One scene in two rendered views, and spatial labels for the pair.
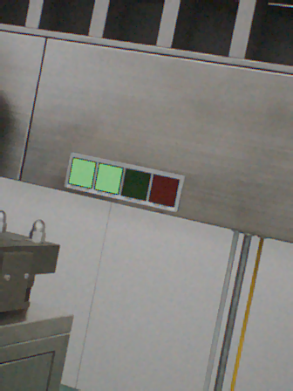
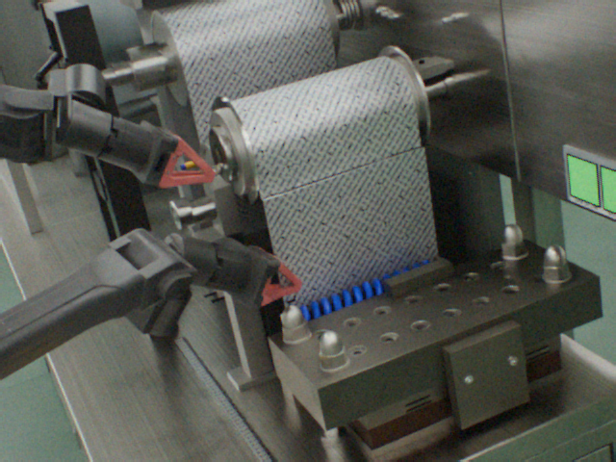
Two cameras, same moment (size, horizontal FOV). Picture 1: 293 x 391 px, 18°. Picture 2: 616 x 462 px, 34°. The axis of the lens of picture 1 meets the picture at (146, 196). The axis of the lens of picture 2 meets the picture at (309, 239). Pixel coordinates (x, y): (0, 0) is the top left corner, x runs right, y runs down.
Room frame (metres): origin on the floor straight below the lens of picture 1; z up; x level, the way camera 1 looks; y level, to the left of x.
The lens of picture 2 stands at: (0.89, -0.42, 1.63)
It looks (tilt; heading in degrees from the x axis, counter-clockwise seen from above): 23 degrees down; 47
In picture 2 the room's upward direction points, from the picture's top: 12 degrees counter-clockwise
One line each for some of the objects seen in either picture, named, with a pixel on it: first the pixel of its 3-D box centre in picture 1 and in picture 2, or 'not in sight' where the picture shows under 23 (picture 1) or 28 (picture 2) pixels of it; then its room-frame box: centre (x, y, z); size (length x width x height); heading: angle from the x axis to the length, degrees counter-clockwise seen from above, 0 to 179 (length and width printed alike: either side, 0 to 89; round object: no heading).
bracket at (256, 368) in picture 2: not in sight; (228, 286); (1.67, 0.59, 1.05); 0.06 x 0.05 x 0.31; 156
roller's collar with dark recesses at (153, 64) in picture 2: not in sight; (150, 65); (1.77, 0.78, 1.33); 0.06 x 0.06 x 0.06; 66
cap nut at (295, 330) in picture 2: not in sight; (294, 321); (1.63, 0.42, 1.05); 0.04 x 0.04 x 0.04
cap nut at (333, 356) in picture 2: not in sight; (331, 347); (1.60, 0.33, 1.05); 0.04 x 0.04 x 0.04
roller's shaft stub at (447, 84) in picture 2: not in sight; (425, 90); (1.95, 0.42, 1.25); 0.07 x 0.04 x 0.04; 156
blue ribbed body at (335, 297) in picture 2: not in sight; (371, 293); (1.77, 0.41, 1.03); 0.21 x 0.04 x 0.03; 156
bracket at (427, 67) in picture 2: not in sight; (426, 65); (1.96, 0.42, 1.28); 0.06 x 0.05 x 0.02; 156
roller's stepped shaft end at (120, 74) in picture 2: not in sight; (112, 76); (1.72, 0.80, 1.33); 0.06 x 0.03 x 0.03; 156
